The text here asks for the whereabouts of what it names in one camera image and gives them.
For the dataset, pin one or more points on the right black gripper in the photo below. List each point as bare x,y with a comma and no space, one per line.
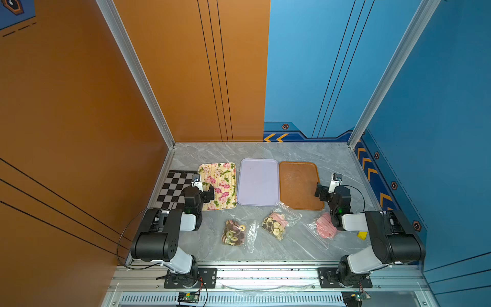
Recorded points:
324,192

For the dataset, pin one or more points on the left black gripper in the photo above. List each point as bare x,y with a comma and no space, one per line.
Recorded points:
208,195

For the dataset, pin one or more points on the ziploc bag mixed cookies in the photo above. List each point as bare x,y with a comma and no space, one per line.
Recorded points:
281,218

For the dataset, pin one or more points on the ziploc bag ring cookies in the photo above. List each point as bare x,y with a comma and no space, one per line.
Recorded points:
240,234

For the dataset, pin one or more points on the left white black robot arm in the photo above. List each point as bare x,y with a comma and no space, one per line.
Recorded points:
157,238

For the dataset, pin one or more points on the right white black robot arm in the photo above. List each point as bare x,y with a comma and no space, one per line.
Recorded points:
392,240

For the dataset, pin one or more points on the ziploc bag pink cookies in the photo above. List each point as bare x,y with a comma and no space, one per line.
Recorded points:
322,229

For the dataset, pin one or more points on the floral pattern tray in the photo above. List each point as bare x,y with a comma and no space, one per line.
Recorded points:
222,176

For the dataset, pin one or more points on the brown plastic tray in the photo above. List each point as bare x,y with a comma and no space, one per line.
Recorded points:
298,183

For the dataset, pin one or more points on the black white checkerboard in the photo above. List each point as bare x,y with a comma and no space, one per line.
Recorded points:
171,195

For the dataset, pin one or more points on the lavender plastic tray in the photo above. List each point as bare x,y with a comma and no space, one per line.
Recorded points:
259,183

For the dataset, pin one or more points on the small yellow block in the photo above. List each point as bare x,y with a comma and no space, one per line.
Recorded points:
362,235

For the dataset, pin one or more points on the left green circuit board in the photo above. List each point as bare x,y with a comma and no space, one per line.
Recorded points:
188,298

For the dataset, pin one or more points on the green circuit board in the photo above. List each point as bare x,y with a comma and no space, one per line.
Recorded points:
355,299
188,298

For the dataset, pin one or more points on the right green circuit board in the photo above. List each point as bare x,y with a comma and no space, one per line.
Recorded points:
355,299

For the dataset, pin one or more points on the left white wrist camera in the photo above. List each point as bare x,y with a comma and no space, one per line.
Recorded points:
197,182

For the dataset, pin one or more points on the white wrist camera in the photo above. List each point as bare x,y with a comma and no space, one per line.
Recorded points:
197,182
336,180

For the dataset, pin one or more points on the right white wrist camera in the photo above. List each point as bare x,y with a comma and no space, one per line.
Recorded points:
336,180

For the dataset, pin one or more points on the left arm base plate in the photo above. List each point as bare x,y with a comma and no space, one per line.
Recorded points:
204,276

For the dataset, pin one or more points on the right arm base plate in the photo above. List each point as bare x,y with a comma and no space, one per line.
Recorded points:
330,278

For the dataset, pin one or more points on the aluminium front rail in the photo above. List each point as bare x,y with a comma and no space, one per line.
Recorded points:
273,276

